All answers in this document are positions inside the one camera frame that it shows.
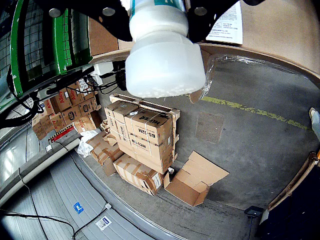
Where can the cardboard box printed Alley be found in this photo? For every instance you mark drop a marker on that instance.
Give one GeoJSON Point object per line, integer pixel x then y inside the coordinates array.
{"type": "Point", "coordinates": [61, 100]}
{"type": "Point", "coordinates": [75, 93]}

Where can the grey shoe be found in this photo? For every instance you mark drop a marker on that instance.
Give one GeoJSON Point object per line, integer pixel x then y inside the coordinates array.
{"type": "Point", "coordinates": [315, 120]}

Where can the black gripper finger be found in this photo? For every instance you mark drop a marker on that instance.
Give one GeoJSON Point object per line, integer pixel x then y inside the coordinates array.
{"type": "Point", "coordinates": [200, 22]}
{"type": "Point", "coordinates": [82, 10]}

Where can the small black floor device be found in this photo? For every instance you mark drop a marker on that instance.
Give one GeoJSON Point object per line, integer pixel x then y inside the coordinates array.
{"type": "Point", "coordinates": [253, 212]}

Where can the plain cardboard box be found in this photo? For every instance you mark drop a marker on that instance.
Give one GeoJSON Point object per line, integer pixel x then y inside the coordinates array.
{"type": "Point", "coordinates": [117, 117]}

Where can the cardboard box with oval logo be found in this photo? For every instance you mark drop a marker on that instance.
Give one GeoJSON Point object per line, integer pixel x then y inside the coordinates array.
{"type": "Point", "coordinates": [87, 107]}
{"type": "Point", "coordinates": [71, 115]}

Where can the taped flattened cardboard box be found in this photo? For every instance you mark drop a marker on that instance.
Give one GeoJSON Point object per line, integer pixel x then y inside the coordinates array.
{"type": "Point", "coordinates": [137, 175]}
{"type": "Point", "coordinates": [105, 152]}

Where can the white bottle with teal label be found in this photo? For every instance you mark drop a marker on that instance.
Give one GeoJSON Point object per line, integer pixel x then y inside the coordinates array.
{"type": "Point", "coordinates": [162, 62]}

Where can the white plastic bag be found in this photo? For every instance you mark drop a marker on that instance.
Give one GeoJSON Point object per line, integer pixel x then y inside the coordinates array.
{"type": "Point", "coordinates": [86, 143]}

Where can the stacked cardboard boxes pallet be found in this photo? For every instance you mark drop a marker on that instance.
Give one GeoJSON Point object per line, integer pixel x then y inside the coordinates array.
{"type": "Point", "coordinates": [150, 105]}

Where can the wooden board frame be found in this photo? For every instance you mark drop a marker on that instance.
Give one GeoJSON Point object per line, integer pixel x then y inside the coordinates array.
{"type": "Point", "coordinates": [295, 180]}

